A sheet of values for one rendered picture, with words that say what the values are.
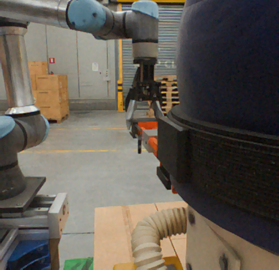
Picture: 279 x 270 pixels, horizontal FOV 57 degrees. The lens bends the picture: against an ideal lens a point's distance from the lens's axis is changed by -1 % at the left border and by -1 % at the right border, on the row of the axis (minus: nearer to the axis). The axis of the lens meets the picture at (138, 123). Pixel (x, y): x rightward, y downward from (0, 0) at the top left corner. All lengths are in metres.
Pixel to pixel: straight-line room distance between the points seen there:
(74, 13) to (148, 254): 0.52
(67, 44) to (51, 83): 3.01
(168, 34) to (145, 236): 9.85
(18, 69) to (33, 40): 9.61
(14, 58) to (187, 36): 0.83
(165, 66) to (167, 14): 1.87
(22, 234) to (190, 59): 0.83
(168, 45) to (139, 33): 9.36
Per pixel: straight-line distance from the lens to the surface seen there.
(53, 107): 7.61
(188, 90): 0.17
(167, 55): 10.06
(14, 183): 0.89
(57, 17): 0.71
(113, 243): 1.47
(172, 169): 0.17
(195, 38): 0.16
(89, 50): 10.09
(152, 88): 0.72
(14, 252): 0.90
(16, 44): 0.97
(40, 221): 0.89
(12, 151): 0.88
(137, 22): 0.74
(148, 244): 0.38
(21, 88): 0.96
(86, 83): 10.09
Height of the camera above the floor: 1.41
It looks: 11 degrees down
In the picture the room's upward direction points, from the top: straight up
